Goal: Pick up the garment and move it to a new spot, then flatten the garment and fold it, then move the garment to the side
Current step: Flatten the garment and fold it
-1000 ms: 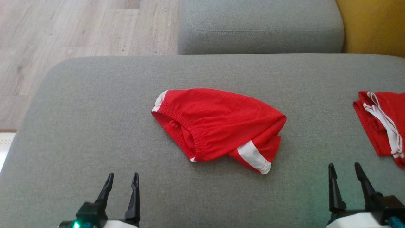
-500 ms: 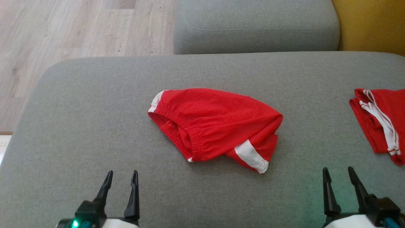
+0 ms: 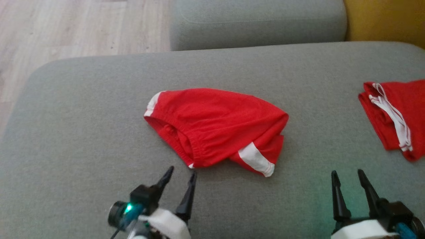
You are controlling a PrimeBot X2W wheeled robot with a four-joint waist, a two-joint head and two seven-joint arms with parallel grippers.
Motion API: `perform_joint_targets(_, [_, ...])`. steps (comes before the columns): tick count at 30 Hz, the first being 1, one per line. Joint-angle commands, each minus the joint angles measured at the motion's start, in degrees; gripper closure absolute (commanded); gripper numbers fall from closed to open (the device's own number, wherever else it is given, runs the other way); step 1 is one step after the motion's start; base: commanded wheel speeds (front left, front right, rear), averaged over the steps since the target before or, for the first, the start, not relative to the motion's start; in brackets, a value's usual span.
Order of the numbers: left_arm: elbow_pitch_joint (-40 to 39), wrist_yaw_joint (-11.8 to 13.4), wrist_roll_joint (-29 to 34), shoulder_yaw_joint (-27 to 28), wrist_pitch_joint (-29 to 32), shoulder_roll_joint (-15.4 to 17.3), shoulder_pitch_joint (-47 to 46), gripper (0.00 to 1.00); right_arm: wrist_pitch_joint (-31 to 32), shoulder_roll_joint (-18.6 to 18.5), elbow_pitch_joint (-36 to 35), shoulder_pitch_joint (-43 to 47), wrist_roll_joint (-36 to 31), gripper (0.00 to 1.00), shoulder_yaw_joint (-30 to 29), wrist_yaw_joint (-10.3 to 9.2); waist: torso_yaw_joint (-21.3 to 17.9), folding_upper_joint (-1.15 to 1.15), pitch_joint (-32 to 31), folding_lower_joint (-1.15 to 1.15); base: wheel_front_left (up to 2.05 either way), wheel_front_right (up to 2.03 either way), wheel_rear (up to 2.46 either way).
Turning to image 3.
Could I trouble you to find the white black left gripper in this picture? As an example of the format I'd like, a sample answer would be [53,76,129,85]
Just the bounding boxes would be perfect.
[128,166,197,239]

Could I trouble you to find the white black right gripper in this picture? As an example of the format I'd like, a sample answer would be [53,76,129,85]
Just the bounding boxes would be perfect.
[330,169,414,239]

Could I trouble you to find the red shorts with white stripes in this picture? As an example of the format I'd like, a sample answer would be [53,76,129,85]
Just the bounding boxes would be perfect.
[143,88,289,178]

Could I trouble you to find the red basketball jersey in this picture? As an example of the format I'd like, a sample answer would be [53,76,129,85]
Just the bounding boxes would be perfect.
[358,79,425,162]

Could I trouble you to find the grey fabric sofa seat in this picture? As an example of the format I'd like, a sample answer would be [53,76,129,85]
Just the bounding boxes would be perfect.
[0,41,425,239]

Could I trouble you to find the large yellow sofa cushion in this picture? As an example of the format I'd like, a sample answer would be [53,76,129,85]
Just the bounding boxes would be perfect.
[344,0,425,49]

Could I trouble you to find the grey sofa cushion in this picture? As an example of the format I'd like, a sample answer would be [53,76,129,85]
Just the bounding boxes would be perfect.
[170,0,348,51]

